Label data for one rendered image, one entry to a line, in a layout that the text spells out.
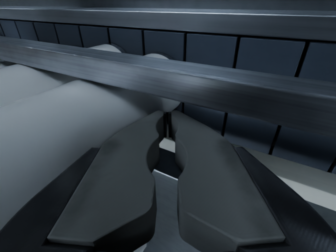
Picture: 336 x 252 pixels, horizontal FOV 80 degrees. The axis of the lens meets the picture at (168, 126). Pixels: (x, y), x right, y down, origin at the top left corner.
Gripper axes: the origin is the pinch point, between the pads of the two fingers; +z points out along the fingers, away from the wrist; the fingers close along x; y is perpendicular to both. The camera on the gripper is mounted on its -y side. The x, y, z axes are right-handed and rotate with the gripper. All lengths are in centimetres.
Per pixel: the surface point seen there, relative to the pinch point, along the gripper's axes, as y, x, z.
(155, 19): -4.5, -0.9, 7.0
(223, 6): -5.2, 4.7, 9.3
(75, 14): -4.6, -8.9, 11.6
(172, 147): 4.0, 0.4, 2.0
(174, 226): 20.9, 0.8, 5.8
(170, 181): 12.4, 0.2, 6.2
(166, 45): -2.7, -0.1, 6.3
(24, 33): -2.3, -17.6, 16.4
